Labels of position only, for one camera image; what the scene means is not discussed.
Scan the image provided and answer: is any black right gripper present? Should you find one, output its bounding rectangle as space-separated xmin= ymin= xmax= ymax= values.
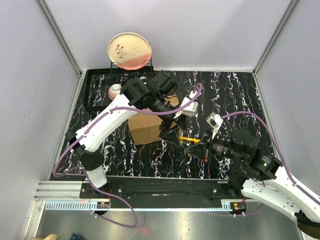
xmin=184 ymin=128 xmax=246 ymax=162

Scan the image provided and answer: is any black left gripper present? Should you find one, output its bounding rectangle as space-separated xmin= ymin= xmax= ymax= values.
xmin=151 ymin=94 xmax=188 ymax=146

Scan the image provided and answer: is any yellow utility knife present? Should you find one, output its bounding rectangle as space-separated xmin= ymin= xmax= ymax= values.
xmin=179 ymin=136 xmax=196 ymax=145

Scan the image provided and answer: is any brown cardboard express box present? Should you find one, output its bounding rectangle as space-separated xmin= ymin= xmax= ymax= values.
xmin=127 ymin=94 xmax=181 ymax=146

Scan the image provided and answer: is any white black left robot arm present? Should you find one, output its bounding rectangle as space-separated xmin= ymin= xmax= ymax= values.
xmin=65 ymin=70 xmax=179 ymax=198

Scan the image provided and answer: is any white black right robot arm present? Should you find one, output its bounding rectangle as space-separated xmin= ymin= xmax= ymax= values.
xmin=184 ymin=129 xmax=320 ymax=239

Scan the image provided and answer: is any pink patterned bowl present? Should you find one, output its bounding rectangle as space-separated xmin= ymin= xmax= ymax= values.
xmin=108 ymin=83 xmax=122 ymax=101

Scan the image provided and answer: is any beige pink floral plate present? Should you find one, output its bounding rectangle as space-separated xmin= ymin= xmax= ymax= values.
xmin=107 ymin=32 xmax=152 ymax=71

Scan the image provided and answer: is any dark blue tray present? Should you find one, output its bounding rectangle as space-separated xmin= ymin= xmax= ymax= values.
xmin=69 ymin=232 xmax=82 ymax=240

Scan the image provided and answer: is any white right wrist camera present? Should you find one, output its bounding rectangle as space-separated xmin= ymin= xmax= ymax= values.
xmin=206 ymin=112 xmax=223 ymax=140

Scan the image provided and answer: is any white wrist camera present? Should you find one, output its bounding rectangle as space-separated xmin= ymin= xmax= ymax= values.
xmin=206 ymin=112 xmax=223 ymax=140
xmin=174 ymin=91 xmax=198 ymax=120

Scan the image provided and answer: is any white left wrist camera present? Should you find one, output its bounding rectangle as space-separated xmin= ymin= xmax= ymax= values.
xmin=174 ymin=91 xmax=198 ymax=120

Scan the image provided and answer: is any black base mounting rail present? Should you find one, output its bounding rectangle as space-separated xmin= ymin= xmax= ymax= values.
xmin=79 ymin=174 xmax=258 ymax=203

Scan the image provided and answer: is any black wire dish rack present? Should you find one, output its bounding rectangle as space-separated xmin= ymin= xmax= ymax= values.
xmin=83 ymin=59 xmax=154 ymax=113

